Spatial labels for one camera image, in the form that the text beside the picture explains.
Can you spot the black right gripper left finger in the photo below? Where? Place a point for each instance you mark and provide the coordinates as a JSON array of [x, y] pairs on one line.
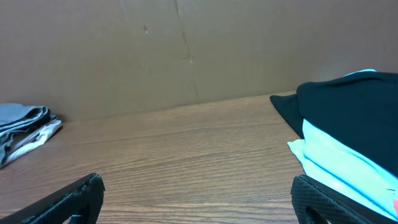
[[79, 202]]

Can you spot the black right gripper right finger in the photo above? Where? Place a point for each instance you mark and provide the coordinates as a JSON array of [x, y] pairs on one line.
[[315, 203]]

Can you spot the black t-shirt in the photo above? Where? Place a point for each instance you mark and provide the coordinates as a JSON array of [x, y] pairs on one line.
[[358, 110]]

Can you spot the light blue t-shirt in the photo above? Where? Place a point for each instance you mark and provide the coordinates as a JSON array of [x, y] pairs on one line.
[[347, 171]]

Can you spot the beige folded garment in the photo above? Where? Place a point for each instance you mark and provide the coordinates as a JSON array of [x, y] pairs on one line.
[[26, 143]]

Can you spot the grey folded trousers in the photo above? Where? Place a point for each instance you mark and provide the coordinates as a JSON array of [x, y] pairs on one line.
[[17, 119]]

